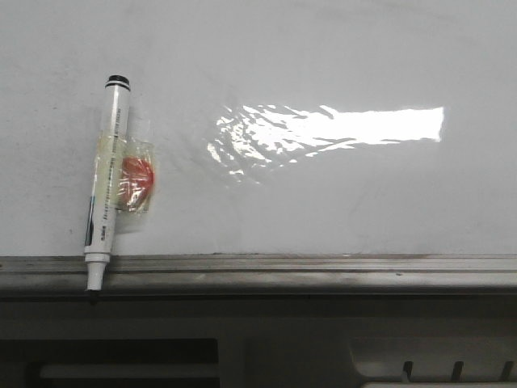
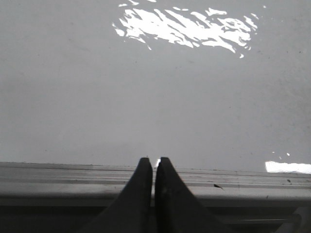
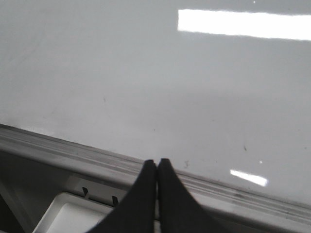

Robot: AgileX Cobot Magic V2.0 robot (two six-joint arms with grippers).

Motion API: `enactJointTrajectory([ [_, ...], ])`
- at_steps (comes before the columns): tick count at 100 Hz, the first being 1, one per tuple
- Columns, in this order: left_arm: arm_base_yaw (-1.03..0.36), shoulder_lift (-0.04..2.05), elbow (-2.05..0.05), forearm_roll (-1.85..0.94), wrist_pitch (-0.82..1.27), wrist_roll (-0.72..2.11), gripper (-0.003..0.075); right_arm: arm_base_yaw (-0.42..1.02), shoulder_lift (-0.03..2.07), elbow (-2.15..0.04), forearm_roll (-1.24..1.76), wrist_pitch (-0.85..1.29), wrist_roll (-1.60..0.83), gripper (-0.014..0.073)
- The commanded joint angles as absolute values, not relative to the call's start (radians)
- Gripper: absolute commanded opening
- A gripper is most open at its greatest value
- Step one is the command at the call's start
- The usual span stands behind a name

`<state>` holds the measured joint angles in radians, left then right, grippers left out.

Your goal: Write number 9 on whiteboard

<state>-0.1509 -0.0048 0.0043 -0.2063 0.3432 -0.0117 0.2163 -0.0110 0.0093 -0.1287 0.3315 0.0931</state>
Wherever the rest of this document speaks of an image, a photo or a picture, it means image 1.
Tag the red magnet taped to marker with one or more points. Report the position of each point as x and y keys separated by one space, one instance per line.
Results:
x=124 y=173

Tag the white whiteboard marker pen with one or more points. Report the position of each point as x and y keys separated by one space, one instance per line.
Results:
x=101 y=222

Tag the grey plastic bin below board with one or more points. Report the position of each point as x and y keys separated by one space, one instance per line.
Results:
x=259 y=342

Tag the grey metal whiteboard frame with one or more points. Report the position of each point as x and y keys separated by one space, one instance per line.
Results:
x=344 y=274

